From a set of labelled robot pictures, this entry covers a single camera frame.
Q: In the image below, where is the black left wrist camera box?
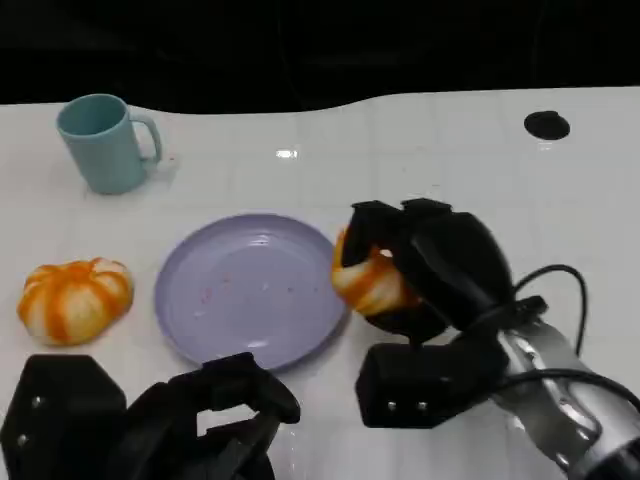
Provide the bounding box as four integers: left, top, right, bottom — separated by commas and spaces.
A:
0, 353, 128, 480

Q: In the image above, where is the orange and white bread roll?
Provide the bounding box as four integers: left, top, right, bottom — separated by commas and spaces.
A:
16, 256, 135, 347
331, 227, 424, 316

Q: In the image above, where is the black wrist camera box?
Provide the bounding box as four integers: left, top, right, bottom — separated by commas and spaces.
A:
354, 331, 510, 429
0, 353, 128, 480

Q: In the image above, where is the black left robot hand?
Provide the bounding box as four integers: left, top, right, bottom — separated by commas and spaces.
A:
105, 351, 302, 480

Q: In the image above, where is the black table grommet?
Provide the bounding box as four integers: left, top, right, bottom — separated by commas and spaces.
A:
523, 110, 571, 140

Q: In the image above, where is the pale green mug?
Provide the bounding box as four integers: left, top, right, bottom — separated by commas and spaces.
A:
54, 93, 164, 195

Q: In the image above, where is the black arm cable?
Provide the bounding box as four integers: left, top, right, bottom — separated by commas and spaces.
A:
462, 264, 640, 416

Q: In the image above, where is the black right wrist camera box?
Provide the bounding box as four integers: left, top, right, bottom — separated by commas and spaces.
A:
354, 331, 510, 429

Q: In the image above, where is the lilac plate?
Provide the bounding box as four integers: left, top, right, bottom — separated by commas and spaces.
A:
153, 212, 351, 372

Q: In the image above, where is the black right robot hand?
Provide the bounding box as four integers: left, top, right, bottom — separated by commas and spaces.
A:
341, 197, 516, 346

